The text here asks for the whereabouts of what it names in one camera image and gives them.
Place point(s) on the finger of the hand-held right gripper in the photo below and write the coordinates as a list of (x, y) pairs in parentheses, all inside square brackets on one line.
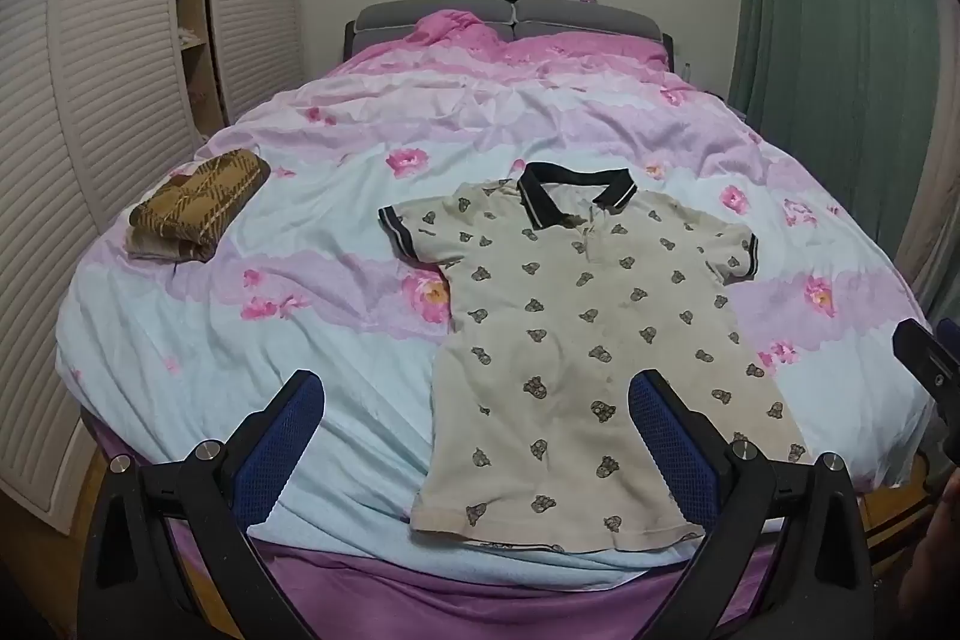
[(924, 351)]

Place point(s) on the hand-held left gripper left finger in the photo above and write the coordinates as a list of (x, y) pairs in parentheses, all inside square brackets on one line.
[(285, 445)]

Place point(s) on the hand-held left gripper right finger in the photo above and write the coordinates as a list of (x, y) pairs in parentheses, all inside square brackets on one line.
[(667, 445)]

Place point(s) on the beige bear-print polo shirt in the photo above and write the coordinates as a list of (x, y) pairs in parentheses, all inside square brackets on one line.
[(570, 347)]

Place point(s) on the person's right forearm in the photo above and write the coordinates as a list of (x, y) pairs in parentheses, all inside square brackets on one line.
[(934, 542)]

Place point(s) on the pink floral duvet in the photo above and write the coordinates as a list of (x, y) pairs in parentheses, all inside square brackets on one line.
[(315, 280)]

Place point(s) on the purple bed sheet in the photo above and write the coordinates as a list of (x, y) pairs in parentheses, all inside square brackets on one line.
[(450, 602)]

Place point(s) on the folded beige cloth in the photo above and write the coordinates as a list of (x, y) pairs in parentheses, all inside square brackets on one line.
[(161, 250)]

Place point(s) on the folded brown plaid cloth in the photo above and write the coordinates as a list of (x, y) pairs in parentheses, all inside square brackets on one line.
[(199, 197)]

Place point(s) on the green curtain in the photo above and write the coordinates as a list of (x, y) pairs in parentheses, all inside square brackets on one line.
[(832, 48)]

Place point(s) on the wide white louvered wardrobe door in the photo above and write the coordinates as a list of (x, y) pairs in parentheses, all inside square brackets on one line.
[(82, 160)]

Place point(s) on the grey padded headboard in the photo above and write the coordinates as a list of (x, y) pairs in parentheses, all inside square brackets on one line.
[(390, 18)]

